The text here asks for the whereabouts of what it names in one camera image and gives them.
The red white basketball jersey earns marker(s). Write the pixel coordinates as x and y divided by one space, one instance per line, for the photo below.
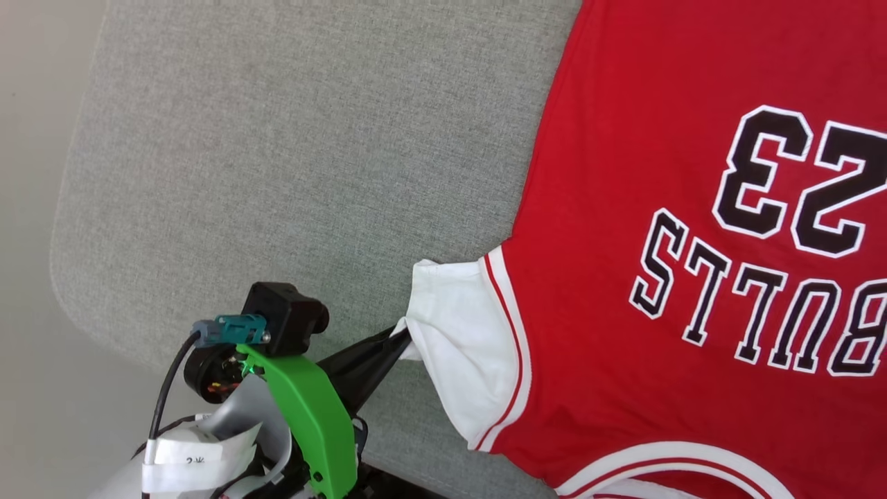
624 242

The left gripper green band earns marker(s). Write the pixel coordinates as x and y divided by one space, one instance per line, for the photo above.
312 416

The white tape label on arm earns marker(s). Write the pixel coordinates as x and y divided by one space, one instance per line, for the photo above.
187 457

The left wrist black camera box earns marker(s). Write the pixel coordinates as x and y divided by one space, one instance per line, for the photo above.
284 315

